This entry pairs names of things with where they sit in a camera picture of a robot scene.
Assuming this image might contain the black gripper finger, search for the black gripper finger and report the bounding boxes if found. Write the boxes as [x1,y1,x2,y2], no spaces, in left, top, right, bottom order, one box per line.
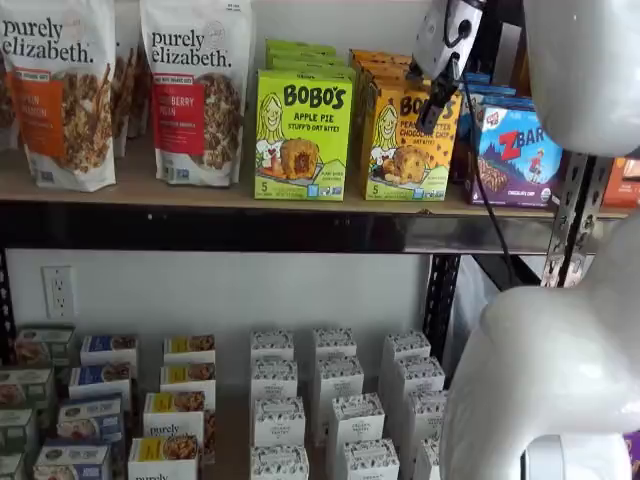
[418,59,464,132]
[404,60,432,84]

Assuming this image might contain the wooden shelf board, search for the wooden shelf board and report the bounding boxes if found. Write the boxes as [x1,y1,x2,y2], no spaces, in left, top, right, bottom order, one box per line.
[0,132,621,220]

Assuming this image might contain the black cable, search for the black cable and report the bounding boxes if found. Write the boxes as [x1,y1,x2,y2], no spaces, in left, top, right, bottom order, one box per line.
[442,0,519,291]

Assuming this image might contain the black metal shelf rack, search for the black metal shelf rack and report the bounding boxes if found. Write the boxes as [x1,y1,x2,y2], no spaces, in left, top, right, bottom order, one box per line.
[0,198,556,374]

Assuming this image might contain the orange label granola bag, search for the orange label granola bag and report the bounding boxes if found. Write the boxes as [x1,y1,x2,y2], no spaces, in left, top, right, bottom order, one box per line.
[0,0,118,194]

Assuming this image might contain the orange snack box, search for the orange snack box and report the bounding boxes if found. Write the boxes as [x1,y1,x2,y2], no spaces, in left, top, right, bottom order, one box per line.
[599,157,640,210]

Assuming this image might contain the silver perforated shelf rack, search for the silver perforated shelf rack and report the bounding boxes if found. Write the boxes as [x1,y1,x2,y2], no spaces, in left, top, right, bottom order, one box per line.
[541,152,640,290]

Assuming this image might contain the white patterned small boxes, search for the white patterned small boxes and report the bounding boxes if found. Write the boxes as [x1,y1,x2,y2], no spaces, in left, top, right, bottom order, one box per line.
[197,389,351,480]

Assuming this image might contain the red label granola bag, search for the red label granola bag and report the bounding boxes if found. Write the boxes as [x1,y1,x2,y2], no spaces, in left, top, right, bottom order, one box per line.
[139,0,254,188]
[127,44,153,140]

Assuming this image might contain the purple package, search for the purple package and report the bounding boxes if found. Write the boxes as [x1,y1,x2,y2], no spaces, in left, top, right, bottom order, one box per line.
[621,431,640,477]

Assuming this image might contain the yellow label granola box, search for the yellow label granola box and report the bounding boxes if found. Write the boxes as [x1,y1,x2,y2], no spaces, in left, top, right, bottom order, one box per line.
[128,435,200,480]
[159,362,218,409]
[162,334,217,366]
[143,391,217,461]

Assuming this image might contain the white granola bag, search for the white granola bag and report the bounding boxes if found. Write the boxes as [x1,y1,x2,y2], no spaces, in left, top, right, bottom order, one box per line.
[0,47,21,153]

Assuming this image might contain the white wall outlet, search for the white wall outlet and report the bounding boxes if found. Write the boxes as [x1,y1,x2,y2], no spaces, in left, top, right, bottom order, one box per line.
[41,265,77,320]

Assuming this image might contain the orange Bobo's peanut butter box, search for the orange Bobo's peanut butter box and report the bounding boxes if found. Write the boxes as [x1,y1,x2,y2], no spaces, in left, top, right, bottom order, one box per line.
[348,48,414,65]
[357,67,432,101]
[352,57,417,79]
[360,79,464,202]

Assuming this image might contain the white patterned carton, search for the white patterned carton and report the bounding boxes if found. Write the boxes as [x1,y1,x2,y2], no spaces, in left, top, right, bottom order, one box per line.
[313,327,358,360]
[342,438,400,480]
[249,329,296,362]
[406,389,449,447]
[327,393,387,451]
[250,358,300,401]
[414,438,443,480]
[393,355,447,401]
[253,397,307,448]
[314,355,366,426]
[382,329,433,369]
[249,444,310,480]

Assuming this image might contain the blue label granola box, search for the blue label granola box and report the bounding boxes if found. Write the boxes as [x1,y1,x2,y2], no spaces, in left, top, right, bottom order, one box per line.
[79,334,139,367]
[68,363,133,401]
[33,439,112,480]
[56,394,125,444]

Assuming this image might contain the green Bobo's apple pie box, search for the green Bobo's apple pie box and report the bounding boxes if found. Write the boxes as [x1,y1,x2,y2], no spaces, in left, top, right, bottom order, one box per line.
[269,59,357,81]
[264,38,338,57]
[265,49,347,68]
[254,68,354,202]

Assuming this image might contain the gray gripper body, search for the gray gripper body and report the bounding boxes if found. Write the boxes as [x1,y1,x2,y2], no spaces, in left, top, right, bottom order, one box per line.
[412,0,489,79]

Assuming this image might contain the green label granola box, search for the green label granola box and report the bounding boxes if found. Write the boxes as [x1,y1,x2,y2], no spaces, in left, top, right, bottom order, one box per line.
[14,325,77,367]
[0,409,40,454]
[0,367,56,410]
[0,452,27,480]

